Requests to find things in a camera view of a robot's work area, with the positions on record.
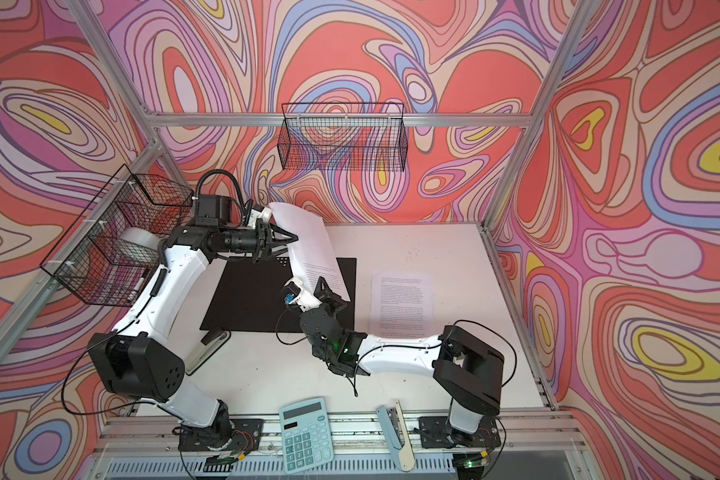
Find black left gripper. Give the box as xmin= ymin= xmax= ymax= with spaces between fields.
xmin=218 ymin=219 xmax=298 ymax=264

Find teal clip folder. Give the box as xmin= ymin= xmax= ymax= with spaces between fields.
xmin=199 ymin=256 xmax=358 ymax=335

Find white printed paper sheets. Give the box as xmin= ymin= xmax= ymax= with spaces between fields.
xmin=369 ymin=271 xmax=435 ymax=339

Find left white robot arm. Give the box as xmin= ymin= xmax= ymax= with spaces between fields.
xmin=87 ymin=221 xmax=298 ymax=450

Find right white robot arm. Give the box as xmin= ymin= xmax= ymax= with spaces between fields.
xmin=284 ymin=277 xmax=505 ymax=435

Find black silver stapler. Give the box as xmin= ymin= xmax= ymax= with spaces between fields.
xmin=185 ymin=329 xmax=231 ymax=376

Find white tape roll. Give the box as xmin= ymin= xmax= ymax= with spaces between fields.
xmin=116 ymin=227 xmax=160 ymax=256

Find light blue stapler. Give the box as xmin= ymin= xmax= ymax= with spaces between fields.
xmin=376 ymin=400 xmax=416 ymax=472

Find teal calculator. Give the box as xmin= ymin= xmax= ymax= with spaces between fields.
xmin=279 ymin=397 xmax=334 ymax=475

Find black marker pen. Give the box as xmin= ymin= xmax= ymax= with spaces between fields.
xmin=127 ymin=274 xmax=147 ymax=304

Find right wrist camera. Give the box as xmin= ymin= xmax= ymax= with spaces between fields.
xmin=282 ymin=277 xmax=322 ymax=312

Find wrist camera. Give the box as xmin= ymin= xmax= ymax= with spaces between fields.
xmin=193 ymin=194 xmax=274 ymax=228
xmin=282 ymin=277 xmax=322 ymax=312

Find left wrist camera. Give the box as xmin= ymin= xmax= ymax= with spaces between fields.
xmin=193 ymin=194 xmax=274 ymax=228

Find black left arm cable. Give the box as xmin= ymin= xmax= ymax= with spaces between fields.
xmin=61 ymin=169 xmax=247 ymax=421

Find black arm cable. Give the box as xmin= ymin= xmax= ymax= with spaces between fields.
xmin=274 ymin=305 xmax=518 ymax=475
xmin=61 ymin=169 xmax=247 ymax=421

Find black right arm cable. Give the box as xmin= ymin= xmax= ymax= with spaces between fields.
xmin=274 ymin=305 xmax=518 ymax=475

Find black wire basket back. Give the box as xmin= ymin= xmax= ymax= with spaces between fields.
xmin=277 ymin=101 xmax=408 ymax=173

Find black wire basket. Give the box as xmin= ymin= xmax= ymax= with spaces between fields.
xmin=277 ymin=101 xmax=408 ymax=173
xmin=40 ymin=166 xmax=192 ymax=307

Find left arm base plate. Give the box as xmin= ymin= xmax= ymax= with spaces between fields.
xmin=172 ymin=418 xmax=264 ymax=453

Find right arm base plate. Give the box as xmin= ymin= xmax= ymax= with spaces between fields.
xmin=414 ymin=416 xmax=502 ymax=451

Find black wire basket left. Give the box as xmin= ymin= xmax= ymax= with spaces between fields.
xmin=40 ymin=166 xmax=192 ymax=307

